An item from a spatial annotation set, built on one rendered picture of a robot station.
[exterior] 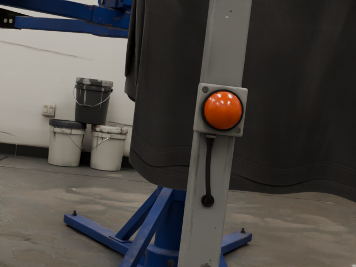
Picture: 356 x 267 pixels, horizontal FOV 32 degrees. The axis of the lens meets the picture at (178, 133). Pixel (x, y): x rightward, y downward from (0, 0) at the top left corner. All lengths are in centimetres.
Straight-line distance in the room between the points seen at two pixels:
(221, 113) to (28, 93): 506
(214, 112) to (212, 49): 7
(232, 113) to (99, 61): 498
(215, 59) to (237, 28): 4
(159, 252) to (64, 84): 348
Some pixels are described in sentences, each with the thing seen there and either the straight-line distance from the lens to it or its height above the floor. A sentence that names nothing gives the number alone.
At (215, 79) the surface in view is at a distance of 64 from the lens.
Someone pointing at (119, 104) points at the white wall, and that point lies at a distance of 556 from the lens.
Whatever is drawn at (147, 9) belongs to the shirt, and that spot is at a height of 78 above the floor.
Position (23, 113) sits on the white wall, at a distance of 564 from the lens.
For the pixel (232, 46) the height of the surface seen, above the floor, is 72.
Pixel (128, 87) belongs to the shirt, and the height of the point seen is 67.
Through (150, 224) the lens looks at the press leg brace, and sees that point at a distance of 214.
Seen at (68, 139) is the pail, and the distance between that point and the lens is 522.
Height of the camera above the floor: 65
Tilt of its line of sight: 3 degrees down
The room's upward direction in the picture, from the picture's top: 7 degrees clockwise
